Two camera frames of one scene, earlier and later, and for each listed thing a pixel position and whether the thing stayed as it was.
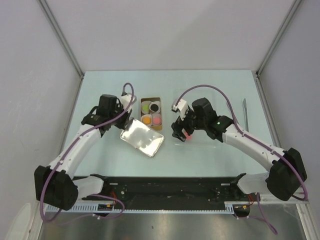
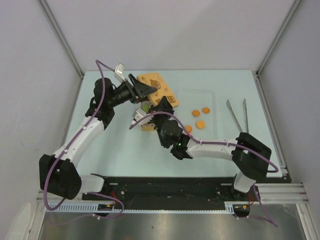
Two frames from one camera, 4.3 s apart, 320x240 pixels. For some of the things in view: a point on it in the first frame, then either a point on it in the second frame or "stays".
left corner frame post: [60, 35] stays
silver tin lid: [141, 136] → [155, 80]
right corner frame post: [293, 9] stays
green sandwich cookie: [145, 107] stays
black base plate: [170, 192] stays
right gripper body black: [188, 124] → [159, 119]
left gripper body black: [120, 122] → [134, 93]
